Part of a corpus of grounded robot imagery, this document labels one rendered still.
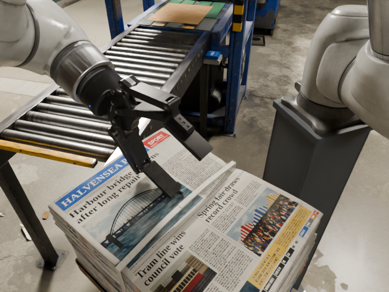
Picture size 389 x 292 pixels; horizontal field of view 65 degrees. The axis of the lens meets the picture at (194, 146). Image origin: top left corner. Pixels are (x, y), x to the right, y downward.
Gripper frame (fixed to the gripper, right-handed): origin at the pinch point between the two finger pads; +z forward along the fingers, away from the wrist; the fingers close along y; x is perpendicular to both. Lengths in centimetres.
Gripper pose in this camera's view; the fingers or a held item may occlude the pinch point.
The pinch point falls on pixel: (184, 171)
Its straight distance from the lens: 47.9
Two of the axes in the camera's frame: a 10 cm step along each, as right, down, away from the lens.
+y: -3.6, 5.2, 7.7
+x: -6.0, 5.1, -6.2
